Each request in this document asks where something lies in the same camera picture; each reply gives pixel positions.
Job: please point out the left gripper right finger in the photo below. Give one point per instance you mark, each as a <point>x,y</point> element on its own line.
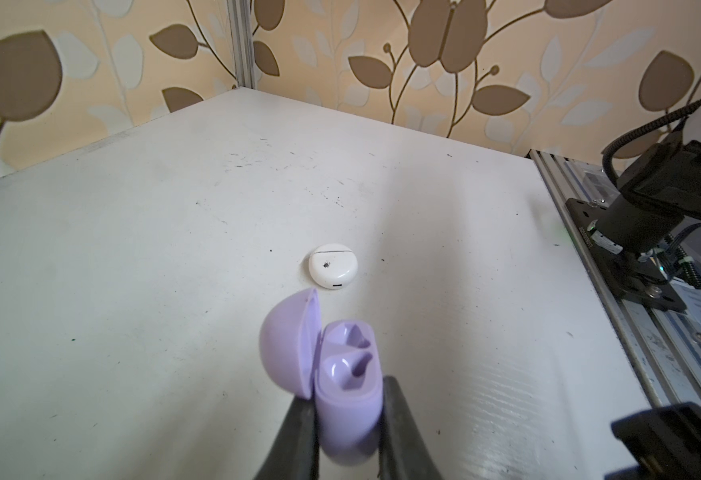
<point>403,454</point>

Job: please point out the purple earbud charging case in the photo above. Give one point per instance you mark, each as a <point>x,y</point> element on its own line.
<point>337,367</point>

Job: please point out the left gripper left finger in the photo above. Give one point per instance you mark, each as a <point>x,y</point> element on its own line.
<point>295,453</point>

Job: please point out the white earbud charging case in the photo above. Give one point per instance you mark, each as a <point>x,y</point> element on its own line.
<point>333,266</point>

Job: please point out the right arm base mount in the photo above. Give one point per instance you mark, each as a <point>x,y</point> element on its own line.
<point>635,250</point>

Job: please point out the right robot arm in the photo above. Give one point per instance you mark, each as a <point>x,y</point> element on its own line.
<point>657,171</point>

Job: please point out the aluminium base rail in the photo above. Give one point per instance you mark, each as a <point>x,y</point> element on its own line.
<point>658,321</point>

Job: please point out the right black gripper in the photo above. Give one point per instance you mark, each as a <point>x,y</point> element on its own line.
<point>665,442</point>

